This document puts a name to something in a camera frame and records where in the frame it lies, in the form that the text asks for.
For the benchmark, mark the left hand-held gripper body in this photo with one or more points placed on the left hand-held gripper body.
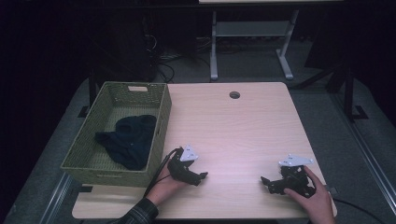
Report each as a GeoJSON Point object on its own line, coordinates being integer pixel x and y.
{"type": "Point", "coordinates": [180, 169]}

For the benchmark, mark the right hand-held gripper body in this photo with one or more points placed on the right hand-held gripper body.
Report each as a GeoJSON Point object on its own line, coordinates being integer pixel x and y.
{"type": "Point", "coordinates": [295, 180]}

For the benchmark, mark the person's left hand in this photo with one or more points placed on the person's left hand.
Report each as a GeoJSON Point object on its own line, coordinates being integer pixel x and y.
{"type": "Point", "coordinates": [163, 188]}

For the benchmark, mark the person's right hand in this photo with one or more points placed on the person's right hand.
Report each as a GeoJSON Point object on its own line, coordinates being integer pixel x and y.
{"type": "Point", "coordinates": [319, 205]}

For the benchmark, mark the dark cloth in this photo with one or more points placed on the dark cloth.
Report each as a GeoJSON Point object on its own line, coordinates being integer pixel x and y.
{"type": "Point", "coordinates": [130, 143]}

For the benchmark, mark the green woven basket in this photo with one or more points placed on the green woven basket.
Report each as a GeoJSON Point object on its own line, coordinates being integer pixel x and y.
{"type": "Point", "coordinates": [93, 178]}

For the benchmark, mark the black metal stand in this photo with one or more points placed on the black metal stand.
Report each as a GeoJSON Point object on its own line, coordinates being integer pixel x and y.
{"type": "Point", "coordinates": [349, 93]}

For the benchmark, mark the dark computer tower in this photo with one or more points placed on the dark computer tower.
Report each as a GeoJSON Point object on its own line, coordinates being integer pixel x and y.
{"type": "Point", "coordinates": [124, 53]}

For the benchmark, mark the metal floor rail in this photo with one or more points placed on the metal floor rail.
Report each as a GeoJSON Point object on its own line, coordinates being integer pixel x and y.
{"type": "Point", "coordinates": [54, 199]}
{"type": "Point", "coordinates": [367, 155]}

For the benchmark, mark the white metal desk frame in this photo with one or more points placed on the white metal desk frame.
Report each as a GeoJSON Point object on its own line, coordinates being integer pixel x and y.
{"type": "Point", "coordinates": [249, 28]}

